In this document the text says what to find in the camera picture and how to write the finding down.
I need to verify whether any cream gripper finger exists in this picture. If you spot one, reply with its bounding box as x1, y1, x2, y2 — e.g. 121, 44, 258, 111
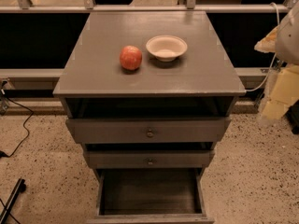
260, 64, 299, 120
254, 27, 278, 53

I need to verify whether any red apple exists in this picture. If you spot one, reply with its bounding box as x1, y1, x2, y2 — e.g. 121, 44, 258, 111
120, 46, 142, 71

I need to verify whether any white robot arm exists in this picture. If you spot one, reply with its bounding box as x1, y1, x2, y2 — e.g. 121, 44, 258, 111
254, 3, 299, 120

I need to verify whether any grey top drawer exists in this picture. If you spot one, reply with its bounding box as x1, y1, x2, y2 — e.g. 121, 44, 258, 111
66, 118, 230, 144

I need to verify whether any grey wooden drawer cabinet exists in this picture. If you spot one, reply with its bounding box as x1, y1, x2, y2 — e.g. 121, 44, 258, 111
54, 11, 245, 224

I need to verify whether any grey open bottom drawer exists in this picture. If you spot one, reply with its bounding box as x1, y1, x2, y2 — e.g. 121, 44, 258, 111
86, 168, 214, 224

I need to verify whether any grey middle drawer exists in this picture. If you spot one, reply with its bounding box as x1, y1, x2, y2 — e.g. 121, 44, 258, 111
83, 150, 215, 169

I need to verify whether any white paper bowl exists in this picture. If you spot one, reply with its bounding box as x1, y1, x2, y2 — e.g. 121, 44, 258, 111
146, 35, 188, 62

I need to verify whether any black bar on floor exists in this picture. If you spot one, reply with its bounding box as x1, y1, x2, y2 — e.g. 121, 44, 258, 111
0, 178, 26, 224

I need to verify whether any white cable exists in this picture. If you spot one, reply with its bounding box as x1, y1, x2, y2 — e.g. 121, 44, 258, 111
245, 2, 281, 93

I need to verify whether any metal railing frame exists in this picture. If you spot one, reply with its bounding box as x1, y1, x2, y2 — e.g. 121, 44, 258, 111
1, 0, 292, 92

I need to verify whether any black floor cable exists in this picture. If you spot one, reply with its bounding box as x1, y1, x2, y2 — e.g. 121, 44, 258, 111
0, 96, 35, 159

